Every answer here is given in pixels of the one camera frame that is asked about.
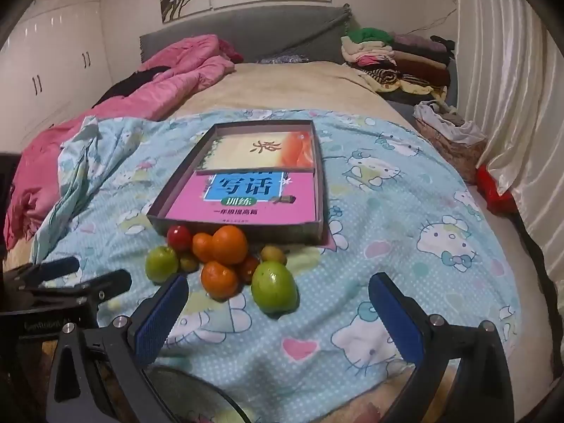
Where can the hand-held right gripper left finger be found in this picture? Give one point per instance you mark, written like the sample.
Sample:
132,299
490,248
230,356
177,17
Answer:
161,319

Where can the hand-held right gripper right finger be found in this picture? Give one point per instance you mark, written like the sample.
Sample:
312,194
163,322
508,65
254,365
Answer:
396,317

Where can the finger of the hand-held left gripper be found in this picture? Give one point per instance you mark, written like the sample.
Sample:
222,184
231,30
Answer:
105,285
59,267

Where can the medium green jujube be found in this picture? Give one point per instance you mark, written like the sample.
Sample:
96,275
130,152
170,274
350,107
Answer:
161,265

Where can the small yellowish jujube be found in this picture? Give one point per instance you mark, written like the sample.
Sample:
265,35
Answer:
273,254
188,263

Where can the small orange tangerine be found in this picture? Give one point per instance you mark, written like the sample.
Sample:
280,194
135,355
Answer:
200,246

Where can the red tomato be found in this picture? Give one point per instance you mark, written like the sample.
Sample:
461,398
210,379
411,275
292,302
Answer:
247,268
179,238

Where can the large orange tangerine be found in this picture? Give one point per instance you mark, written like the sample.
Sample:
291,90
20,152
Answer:
230,244

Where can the large green jujube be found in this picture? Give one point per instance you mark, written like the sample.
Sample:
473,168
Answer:
274,288

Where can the shallow cardboard box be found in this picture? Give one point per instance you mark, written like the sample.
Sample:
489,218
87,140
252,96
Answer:
317,185

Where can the medium orange tangerine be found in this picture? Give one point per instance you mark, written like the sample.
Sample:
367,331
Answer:
219,280

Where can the blue cartoon cat blanket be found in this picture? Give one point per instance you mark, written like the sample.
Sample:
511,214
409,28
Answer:
374,246

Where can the pink exercise book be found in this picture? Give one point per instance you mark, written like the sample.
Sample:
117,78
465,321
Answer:
246,200

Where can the red bag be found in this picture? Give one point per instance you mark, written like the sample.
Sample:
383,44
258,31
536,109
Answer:
495,189

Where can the basket with white cloth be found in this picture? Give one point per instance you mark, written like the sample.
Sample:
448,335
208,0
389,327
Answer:
449,132

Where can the black cloth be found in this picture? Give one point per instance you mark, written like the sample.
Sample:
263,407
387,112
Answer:
127,86

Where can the orange and cream book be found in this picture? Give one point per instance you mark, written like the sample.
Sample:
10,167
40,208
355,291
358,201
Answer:
260,150

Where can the white wardrobe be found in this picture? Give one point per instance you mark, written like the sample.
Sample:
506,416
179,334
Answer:
48,61

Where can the pink quilt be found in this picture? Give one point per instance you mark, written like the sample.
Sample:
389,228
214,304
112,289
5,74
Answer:
176,70

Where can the cream satin curtain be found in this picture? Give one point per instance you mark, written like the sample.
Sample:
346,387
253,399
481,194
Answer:
511,97

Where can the beige bed sheet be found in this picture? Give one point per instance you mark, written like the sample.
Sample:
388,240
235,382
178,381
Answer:
286,88

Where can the pile of folded clothes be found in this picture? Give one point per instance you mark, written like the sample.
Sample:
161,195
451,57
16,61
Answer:
396,61

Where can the dark floral cloth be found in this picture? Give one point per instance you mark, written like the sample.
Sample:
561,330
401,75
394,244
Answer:
282,58

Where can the grey padded headboard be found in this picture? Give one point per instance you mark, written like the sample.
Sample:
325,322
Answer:
264,35

